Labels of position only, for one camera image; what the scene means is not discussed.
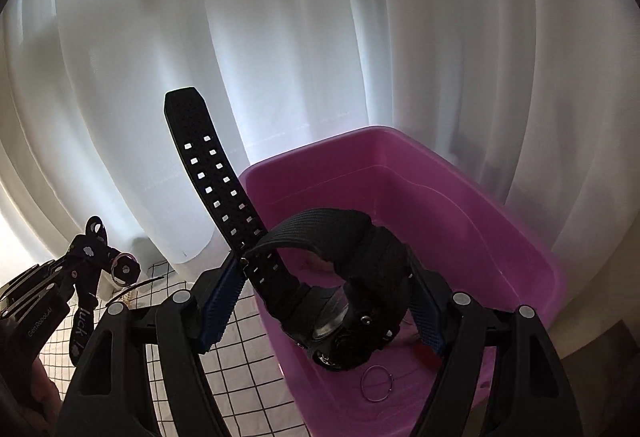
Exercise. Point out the black checked white tablecloth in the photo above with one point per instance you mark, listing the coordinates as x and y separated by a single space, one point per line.
240 387

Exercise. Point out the person's left hand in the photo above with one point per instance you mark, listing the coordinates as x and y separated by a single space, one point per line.
37 389

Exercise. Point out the black wrist watch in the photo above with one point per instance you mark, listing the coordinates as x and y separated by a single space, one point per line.
300 227

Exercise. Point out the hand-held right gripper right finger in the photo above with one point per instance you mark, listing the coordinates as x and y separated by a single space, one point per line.
431 322

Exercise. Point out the white curtain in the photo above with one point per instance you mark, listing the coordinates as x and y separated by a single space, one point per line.
300 67

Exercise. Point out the purple plastic basin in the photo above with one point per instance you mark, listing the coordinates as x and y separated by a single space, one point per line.
500 257

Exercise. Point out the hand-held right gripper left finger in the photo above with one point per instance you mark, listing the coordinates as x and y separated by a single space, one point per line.
225 312

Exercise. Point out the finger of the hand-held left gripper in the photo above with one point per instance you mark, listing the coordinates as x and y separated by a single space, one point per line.
75 273

